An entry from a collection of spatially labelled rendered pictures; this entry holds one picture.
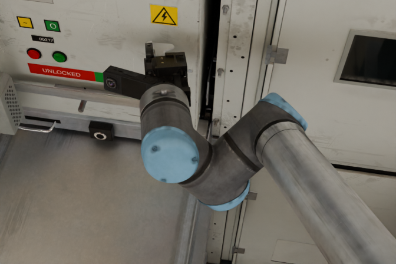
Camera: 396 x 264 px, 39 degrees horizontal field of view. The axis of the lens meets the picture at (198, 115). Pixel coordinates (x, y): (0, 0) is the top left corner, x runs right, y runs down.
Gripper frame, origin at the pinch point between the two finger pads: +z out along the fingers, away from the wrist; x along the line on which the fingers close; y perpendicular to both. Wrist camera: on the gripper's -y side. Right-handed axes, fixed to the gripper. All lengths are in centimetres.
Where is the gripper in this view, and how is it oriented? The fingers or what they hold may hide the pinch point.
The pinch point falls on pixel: (147, 46)
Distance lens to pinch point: 120.3
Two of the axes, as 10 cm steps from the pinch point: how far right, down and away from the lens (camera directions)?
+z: -1.2, -6.1, 7.8
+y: 9.9, -0.8, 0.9
